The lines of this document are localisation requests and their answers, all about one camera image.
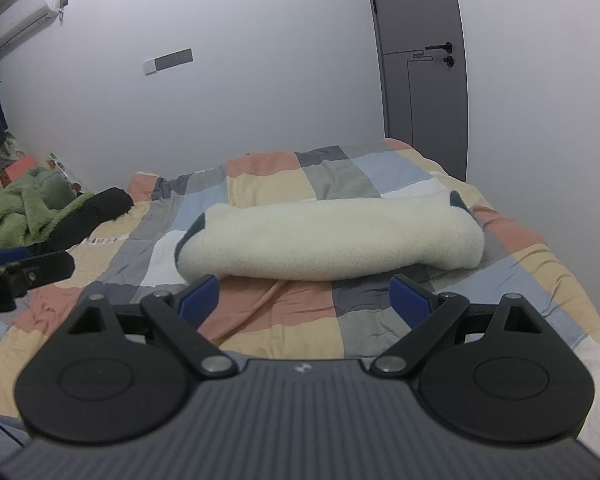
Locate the black cloth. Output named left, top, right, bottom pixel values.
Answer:
left=27, top=187, right=135, bottom=256

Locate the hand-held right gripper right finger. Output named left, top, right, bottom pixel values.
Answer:
left=370, top=274, right=546, bottom=376

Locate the grey door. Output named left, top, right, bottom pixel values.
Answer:
left=362, top=0, right=470, bottom=184

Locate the white air conditioner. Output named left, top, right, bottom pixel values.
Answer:
left=0, top=0, right=62, bottom=57

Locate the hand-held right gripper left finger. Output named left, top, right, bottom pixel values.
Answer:
left=67, top=274, right=241, bottom=376

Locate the white fleece garment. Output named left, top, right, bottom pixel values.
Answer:
left=174, top=187, right=486, bottom=282

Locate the wall switch panel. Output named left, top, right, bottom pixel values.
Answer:
left=143, top=48, right=194, bottom=76

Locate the green fleece cloth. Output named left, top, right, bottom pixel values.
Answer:
left=0, top=166, right=97, bottom=254

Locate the orange box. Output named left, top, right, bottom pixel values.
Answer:
left=3, top=156, right=36, bottom=181

